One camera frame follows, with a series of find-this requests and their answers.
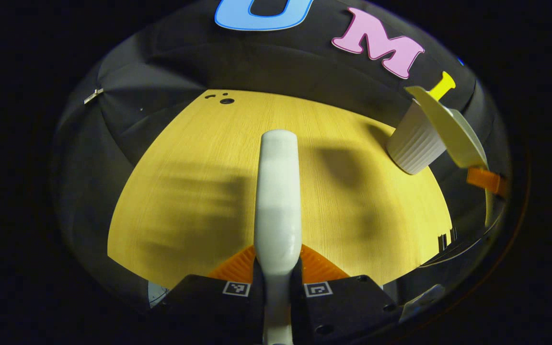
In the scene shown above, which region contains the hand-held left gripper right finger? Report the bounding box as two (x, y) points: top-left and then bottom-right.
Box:
(289, 243), (401, 345)

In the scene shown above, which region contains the wooden desktop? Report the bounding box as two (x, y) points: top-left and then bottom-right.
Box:
(107, 89), (453, 289)

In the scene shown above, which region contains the black backdrop cloth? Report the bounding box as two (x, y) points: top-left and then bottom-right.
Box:
(51, 0), (511, 312)

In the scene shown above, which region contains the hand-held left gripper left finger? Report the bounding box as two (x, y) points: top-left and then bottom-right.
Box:
(161, 244), (265, 345)

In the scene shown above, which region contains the white ribbed garbage bin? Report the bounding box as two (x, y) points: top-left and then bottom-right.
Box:
(386, 98), (449, 175)

